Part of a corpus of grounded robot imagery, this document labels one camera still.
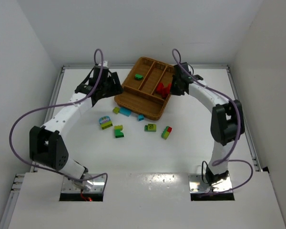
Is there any red top lego stack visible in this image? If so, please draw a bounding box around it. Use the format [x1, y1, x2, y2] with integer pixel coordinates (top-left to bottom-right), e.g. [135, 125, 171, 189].
[162, 83, 171, 99]

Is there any red lego brick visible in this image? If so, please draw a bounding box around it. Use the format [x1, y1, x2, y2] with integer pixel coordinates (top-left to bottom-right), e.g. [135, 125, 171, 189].
[156, 82, 164, 94]

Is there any lime green small lego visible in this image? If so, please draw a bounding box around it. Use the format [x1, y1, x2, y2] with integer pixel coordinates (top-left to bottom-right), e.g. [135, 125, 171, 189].
[112, 107, 120, 114]

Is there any long cyan lego brick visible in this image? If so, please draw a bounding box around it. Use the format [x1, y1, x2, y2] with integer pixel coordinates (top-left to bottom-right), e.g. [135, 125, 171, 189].
[119, 107, 132, 117]

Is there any cyan lime lego stack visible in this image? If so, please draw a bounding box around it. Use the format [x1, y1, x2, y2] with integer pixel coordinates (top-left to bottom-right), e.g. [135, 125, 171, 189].
[99, 116, 112, 130]

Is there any small cyan lego cube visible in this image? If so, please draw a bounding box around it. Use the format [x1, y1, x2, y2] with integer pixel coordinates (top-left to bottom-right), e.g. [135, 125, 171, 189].
[138, 114, 144, 121]

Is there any lime red green lego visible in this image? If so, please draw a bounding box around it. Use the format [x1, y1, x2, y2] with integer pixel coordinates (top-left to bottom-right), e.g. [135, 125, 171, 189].
[161, 126, 172, 139]

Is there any green lime lego pair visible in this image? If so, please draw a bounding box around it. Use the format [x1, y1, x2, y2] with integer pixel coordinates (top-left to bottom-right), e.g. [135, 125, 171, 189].
[144, 124, 157, 132]

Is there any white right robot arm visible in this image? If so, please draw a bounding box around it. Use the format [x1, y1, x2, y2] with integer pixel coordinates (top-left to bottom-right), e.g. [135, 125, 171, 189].
[170, 62, 245, 185]

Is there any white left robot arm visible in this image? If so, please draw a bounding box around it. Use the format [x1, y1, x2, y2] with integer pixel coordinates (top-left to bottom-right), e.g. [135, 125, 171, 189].
[29, 61, 123, 184]

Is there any brown wicker divided tray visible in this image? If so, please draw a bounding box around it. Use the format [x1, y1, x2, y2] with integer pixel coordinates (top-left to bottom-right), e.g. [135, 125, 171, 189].
[114, 57, 174, 121]

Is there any green lego in tray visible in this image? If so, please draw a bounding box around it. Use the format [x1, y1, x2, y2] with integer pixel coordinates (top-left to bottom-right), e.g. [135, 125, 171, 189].
[134, 74, 143, 80]

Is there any green yellow notched lego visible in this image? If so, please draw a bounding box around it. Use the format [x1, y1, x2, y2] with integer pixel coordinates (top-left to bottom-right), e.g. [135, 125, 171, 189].
[114, 125, 124, 138]

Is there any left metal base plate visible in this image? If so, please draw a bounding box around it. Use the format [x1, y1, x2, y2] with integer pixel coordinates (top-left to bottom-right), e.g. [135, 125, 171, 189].
[61, 174, 107, 194]

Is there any metal base plate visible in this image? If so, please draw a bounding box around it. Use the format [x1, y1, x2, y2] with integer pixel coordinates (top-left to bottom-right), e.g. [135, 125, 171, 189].
[61, 174, 107, 194]
[188, 174, 233, 194]

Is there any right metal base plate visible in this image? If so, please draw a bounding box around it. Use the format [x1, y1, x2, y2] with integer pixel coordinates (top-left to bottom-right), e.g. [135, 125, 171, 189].
[188, 174, 233, 194]

